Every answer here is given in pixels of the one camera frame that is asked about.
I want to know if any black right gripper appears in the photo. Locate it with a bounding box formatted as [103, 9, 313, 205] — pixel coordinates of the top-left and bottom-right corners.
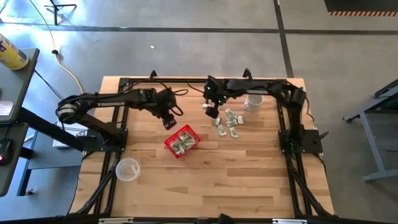
[203, 76, 230, 119]

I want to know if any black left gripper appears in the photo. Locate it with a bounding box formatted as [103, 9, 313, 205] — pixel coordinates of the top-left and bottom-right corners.
[154, 88, 177, 131]

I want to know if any red plastic mesh basket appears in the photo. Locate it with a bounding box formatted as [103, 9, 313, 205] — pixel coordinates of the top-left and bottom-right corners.
[164, 124, 201, 160]

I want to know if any white ceramic mug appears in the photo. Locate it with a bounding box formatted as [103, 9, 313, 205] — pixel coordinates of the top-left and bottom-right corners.
[242, 93, 265, 113]

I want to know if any clear plastic cup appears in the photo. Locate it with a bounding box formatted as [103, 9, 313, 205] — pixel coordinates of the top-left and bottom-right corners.
[115, 157, 142, 182]

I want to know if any white flat box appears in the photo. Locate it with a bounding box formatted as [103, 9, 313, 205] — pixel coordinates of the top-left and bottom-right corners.
[52, 120, 90, 149]

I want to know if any grey blue bench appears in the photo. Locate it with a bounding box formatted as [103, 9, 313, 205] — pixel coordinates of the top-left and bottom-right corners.
[17, 130, 84, 197]

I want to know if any black diagonal beam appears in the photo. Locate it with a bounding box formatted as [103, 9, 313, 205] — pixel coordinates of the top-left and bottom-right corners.
[17, 106, 86, 152]

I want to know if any dark grey desk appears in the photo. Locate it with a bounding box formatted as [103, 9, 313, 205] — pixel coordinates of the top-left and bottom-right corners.
[0, 48, 40, 197]

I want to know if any grey metal cart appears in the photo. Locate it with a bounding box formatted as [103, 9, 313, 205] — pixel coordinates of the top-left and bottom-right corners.
[343, 79, 398, 183]

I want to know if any black tripod stand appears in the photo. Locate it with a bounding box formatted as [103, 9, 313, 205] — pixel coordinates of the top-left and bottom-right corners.
[43, 0, 78, 26]

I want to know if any white paper sheet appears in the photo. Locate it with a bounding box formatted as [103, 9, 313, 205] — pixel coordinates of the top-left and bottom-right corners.
[0, 100, 15, 117]

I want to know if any black computer mouse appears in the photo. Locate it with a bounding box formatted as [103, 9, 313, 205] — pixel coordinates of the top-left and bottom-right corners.
[0, 138, 14, 166]

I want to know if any yellow wipes canister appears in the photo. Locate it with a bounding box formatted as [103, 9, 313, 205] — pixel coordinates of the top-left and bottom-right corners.
[0, 32, 30, 71]

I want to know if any black hazard striped mat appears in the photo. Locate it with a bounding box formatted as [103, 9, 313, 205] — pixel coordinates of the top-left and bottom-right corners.
[323, 0, 398, 17]

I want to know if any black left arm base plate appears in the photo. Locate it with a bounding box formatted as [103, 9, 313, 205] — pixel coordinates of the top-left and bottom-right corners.
[82, 127, 129, 154]

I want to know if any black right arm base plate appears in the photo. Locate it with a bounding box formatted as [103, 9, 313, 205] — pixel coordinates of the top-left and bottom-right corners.
[278, 128, 324, 155]

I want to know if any silver metal bracket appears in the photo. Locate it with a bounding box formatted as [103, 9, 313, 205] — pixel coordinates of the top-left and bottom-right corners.
[98, 217, 135, 224]
[272, 218, 308, 224]

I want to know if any yellow extension cable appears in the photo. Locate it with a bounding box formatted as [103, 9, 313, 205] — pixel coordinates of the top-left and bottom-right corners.
[29, 0, 85, 94]

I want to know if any thin black floor cable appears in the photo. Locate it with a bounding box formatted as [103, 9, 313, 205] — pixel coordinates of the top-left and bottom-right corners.
[32, 69, 70, 107]

